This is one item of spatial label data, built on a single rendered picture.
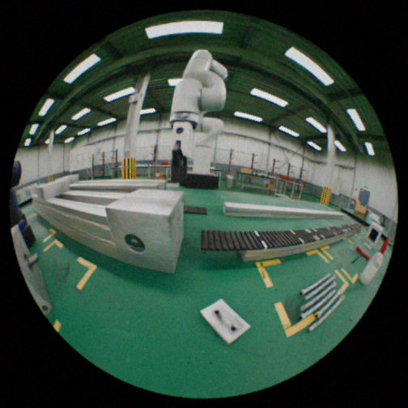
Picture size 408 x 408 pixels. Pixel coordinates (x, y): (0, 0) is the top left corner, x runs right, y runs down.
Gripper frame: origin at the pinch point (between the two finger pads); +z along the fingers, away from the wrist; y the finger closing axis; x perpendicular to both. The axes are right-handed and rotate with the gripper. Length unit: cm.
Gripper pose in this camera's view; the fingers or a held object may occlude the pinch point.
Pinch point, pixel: (180, 176)
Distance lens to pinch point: 35.1
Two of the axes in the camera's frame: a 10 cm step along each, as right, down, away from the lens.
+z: -0.8, 9.4, 3.3
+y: -0.1, -3.3, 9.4
